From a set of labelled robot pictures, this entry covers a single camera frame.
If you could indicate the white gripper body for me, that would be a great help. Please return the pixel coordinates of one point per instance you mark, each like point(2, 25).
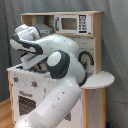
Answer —
point(28, 60)

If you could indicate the silver toy pot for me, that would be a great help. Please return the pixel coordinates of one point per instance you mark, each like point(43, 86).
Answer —
point(40, 67)

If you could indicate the white microwave door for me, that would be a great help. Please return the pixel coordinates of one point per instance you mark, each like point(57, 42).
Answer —
point(73, 24)

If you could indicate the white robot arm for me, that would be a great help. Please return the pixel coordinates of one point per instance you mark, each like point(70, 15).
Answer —
point(64, 67)

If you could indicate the wooden toy kitchen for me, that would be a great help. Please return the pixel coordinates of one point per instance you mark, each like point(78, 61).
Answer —
point(90, 109)

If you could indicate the left red oven knob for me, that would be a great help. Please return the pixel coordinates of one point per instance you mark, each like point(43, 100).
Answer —
point(15, 80)

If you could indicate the red oven knob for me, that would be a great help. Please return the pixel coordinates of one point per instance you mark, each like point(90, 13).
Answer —
point(15, 80)
point(34, 84)

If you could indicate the right red oven knob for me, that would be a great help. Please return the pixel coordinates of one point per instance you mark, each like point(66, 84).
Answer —
point(34, 84)

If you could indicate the grey range hood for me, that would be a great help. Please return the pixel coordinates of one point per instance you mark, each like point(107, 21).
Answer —
point(44, 29)

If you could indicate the oven door with window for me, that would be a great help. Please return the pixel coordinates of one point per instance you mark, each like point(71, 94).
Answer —
point(26, 103)

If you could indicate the black toy faucet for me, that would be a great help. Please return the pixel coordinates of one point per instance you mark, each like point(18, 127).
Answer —
point(87, 57)

